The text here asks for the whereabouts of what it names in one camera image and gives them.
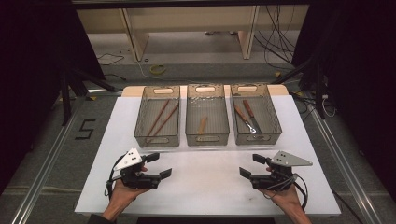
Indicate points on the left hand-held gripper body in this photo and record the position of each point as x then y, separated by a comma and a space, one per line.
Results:
137, 179

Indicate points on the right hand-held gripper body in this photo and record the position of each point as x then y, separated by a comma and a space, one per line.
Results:
275, 180

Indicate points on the grey transparent plastic bin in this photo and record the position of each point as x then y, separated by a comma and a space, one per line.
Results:
267, 116
155, 124
207, 105

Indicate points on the person's right hand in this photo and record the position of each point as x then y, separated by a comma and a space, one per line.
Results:
288, 199

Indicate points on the person's left hand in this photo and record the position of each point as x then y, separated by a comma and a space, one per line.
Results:
121, 197

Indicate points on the white table sheet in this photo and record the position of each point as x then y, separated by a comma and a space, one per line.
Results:
199, 193

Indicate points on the black metal stand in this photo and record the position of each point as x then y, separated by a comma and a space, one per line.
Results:
67, 99
319, 93

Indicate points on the yellow tape roll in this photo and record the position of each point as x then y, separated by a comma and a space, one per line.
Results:
158, 69

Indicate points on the light wooden desk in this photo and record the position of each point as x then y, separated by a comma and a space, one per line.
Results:
186, 18

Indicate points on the aluminium floor rail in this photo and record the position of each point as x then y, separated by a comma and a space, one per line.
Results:
345, 168
46, 161

